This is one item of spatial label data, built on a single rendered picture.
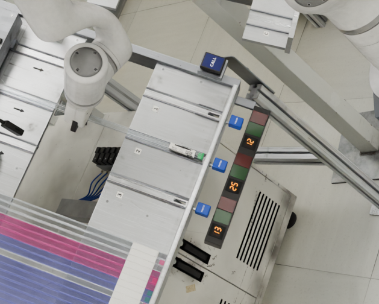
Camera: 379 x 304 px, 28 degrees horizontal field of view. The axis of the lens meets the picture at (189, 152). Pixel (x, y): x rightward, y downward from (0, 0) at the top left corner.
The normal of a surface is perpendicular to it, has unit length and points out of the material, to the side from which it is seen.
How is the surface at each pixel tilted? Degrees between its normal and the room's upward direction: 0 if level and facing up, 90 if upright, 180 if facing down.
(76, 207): 0
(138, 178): 44
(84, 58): 54
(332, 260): 0
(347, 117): 90
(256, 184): 90
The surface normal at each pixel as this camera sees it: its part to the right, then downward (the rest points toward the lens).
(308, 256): -0.66, -0.47
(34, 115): 0.00, -0.33
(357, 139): -0.26, 0.88
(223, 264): 0.66, 0.00
